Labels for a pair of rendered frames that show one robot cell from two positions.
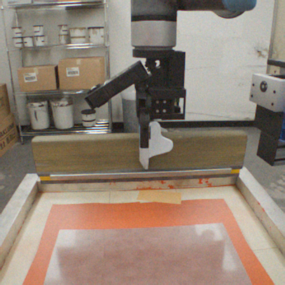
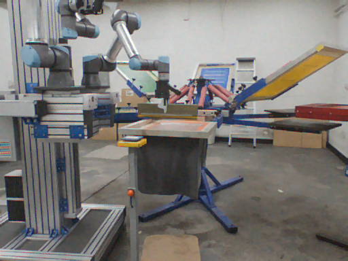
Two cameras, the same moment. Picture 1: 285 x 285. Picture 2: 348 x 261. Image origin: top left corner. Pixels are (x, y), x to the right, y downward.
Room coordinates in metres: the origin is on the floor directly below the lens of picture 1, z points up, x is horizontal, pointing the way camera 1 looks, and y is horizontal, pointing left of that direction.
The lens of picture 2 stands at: (2.31, 0.68, 1.29)
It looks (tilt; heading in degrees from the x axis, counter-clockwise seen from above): 9 degrees down; 199
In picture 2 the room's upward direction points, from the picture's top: straight up
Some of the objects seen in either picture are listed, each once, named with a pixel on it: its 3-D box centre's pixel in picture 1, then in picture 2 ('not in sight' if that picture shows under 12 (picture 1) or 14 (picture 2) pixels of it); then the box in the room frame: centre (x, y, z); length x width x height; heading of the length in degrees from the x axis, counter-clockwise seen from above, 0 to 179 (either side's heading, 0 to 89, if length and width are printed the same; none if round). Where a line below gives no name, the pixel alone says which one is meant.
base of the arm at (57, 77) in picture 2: not in sight; (60, 77); (0.79, -0.55, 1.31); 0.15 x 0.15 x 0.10
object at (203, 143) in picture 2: not in sight; (202, 158); (0.24, 0.20, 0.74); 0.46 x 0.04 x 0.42; 4
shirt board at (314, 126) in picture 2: not in sight; (256, 123); (-0.56, 0.52, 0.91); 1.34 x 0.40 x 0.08; 64
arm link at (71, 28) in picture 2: not in sight; (71, 28); (0.96, -0.32, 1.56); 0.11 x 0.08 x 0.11; 167
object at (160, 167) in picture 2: not in sight; (165, 165); (0.49, 0.01, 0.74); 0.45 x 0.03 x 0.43; 94
